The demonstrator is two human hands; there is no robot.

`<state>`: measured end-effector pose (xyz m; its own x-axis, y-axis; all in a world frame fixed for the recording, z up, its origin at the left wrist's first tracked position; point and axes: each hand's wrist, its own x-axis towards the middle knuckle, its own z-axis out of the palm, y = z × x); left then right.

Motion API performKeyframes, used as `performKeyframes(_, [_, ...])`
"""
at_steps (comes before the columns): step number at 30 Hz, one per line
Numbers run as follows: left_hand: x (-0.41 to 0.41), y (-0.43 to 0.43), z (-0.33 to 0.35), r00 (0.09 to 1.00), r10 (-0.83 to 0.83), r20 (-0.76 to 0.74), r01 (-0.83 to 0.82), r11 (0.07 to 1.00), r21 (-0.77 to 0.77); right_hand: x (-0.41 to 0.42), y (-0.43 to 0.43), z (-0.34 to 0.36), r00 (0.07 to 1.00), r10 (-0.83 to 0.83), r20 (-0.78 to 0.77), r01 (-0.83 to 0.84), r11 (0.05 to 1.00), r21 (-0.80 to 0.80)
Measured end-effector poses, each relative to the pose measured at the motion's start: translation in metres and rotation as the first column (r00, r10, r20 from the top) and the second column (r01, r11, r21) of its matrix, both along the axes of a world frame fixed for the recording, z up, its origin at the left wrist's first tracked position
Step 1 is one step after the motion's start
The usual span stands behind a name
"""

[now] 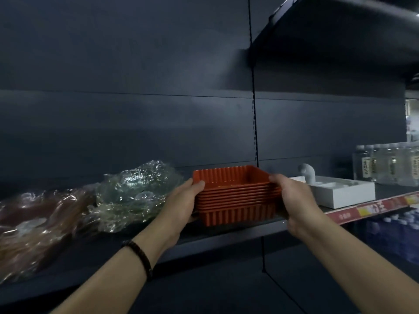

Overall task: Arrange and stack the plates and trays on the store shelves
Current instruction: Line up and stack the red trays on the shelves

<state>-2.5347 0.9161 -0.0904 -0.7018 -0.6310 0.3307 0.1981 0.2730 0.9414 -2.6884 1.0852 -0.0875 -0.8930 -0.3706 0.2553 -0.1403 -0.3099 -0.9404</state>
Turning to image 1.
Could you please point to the person's right hand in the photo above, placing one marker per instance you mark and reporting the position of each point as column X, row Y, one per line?
column 298, row 206

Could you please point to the person's left hand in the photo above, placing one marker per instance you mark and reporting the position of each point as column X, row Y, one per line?
column 176, row 215

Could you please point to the stack of red square trays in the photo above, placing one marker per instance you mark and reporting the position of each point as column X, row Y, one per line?
column 235, row 199

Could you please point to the dark metal shelf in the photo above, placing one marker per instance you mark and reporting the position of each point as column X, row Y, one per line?
column 131, row 111

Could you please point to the rose pink rectangular tray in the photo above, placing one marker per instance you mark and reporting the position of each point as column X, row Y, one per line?
column 13, row 266

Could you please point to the person's left forearm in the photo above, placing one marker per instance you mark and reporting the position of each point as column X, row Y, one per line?
column 104, row 281

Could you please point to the person's right forearm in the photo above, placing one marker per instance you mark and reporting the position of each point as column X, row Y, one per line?
column 360, row 268

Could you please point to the white bowl set box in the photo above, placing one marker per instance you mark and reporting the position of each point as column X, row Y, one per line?
column 343, row 199

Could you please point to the row of clear bottles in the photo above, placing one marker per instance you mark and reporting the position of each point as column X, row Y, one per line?
column 386, row 166

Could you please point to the dark blue bottles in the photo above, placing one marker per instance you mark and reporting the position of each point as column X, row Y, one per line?
column 399, row 238

